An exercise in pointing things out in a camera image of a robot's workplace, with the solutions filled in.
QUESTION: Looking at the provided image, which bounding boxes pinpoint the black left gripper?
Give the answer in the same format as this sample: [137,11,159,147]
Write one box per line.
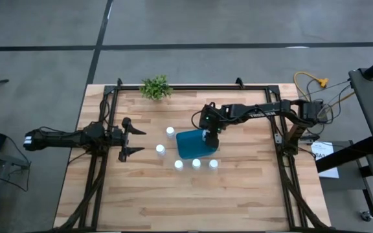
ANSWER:
[108,116,147,162]

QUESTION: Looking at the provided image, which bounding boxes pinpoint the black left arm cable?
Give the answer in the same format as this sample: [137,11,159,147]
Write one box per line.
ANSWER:
[98,96,112,128]

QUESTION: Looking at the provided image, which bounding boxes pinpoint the white paper sheet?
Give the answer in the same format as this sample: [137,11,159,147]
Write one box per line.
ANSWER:
[311,141,340,179]

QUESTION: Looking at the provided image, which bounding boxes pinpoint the black aluminium table frame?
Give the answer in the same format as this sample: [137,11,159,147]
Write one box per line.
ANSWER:
[55,77,330,233]

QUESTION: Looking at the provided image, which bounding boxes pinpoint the blue plastic basket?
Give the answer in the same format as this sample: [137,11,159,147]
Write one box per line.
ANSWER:
[175,128,219,160]

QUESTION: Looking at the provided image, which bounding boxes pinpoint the dark grey side table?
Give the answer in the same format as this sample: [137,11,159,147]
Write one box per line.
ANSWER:
[315,50,373,233]

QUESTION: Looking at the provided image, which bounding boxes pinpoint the yellow extension cable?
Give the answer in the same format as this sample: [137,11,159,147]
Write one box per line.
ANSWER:
[293,71,356,111]

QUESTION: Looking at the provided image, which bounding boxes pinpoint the green potted plant white pot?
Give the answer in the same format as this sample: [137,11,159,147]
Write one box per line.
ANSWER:
[139,74,174,101]

